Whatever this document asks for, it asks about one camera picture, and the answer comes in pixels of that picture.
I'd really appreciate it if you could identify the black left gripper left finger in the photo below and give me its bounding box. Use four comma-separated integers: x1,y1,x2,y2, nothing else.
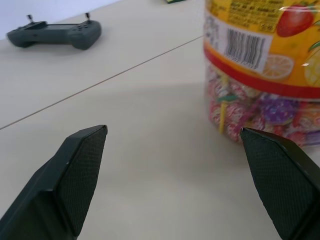
0,124,109,240

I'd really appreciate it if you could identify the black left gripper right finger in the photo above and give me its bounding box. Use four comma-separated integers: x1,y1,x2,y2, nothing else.
239,127,320,240

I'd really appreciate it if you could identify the clear plastic lollipop jar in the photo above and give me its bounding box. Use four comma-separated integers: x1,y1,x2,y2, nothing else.
202,0,320,145

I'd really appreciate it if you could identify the dark grey remote controller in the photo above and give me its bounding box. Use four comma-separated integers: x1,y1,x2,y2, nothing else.
6,12,103,51

